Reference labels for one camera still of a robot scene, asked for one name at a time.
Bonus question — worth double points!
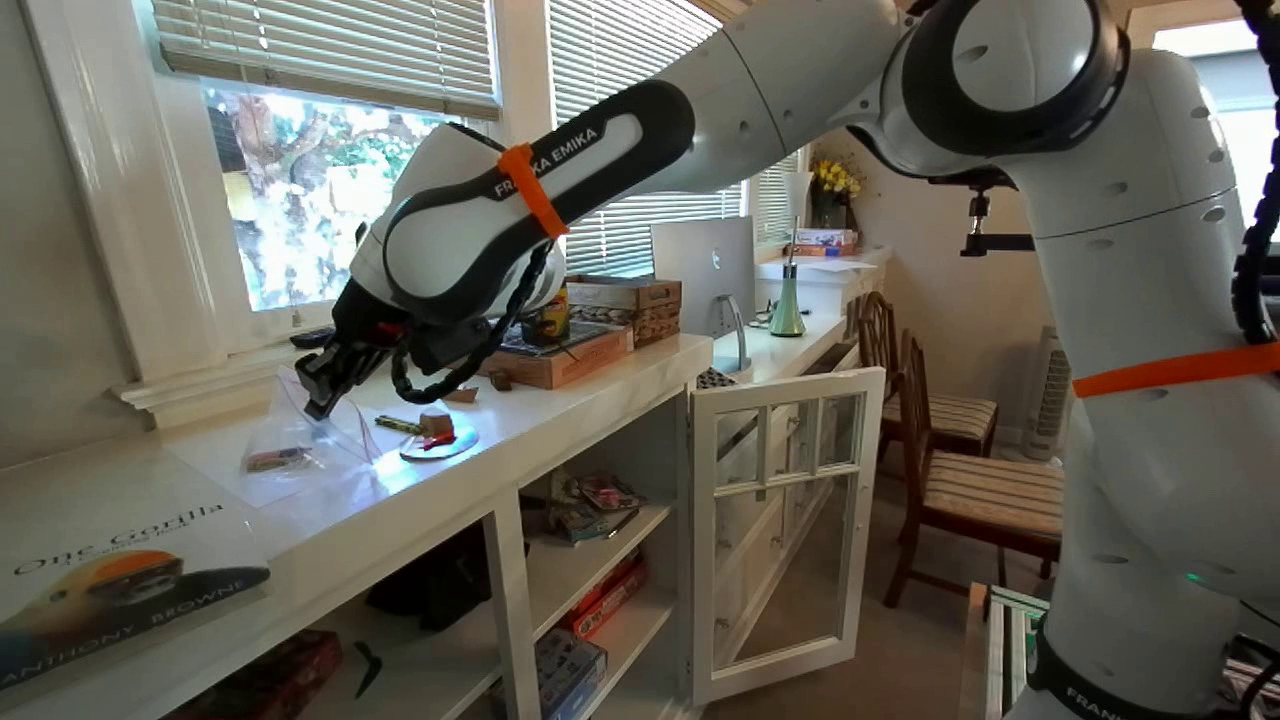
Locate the wooden crate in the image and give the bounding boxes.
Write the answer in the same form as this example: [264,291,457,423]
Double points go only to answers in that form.
[569,279,685,347]

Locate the crayon box yellow green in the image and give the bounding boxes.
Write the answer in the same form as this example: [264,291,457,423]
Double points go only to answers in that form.
[536,291,570,344]

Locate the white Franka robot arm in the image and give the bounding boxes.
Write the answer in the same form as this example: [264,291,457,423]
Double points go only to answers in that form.
[298,0,1280,720]

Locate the large book with bird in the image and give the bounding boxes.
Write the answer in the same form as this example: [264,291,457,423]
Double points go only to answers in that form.
[0,459,271,688]

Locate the white shelf unit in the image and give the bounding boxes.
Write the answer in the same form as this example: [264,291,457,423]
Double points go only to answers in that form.
[0,336,713,720]

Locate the window blind left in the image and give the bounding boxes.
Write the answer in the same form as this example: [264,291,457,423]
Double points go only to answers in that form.
[148,0,500,120]

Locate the green bottle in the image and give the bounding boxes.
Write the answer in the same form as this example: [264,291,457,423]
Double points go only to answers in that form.
[768,261,805,340]

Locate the yellow flowers pot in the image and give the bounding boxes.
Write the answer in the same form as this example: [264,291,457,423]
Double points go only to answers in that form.
[807,154,858,227]

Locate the black cable conduit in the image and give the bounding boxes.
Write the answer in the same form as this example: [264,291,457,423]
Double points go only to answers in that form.
[1229,0,1280,347]

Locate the black bag on shelf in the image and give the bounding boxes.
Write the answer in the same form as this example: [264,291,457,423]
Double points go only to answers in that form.
[366,524,493,632]

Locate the wooden box with book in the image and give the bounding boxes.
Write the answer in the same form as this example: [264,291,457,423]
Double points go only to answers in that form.
[482,319,633,388]

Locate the clear plastic bag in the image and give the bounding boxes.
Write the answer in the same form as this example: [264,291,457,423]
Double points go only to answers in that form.
[241,371,381,471]

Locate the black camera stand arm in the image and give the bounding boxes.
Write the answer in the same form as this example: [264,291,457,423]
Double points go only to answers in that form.
[960,188,1036,255]

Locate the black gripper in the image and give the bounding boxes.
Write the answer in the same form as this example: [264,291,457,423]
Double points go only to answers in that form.
[295,282,434,420]

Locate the books on middle shelf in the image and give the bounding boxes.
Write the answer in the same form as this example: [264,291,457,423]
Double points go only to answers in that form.
[519,474,643,545]

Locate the silver computer monitor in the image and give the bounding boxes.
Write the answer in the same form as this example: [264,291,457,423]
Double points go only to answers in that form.
[651,214,757,377]

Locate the white tower fan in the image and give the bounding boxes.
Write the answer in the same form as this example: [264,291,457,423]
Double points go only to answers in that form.
[1022,327,1072,454]

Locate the window blind right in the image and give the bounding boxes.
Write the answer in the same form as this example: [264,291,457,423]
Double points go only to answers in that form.
[546,0,745,276]

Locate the wooden chair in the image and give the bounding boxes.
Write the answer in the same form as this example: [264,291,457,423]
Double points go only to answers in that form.
[882,330,1065,609]
[847,291,999,454]

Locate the small wooden triangle block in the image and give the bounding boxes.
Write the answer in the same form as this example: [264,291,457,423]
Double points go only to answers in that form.
[444,384,480,405]

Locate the window blind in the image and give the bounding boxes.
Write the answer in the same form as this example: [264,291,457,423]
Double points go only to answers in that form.
[546,0,745,276]
[148,0,500,120]

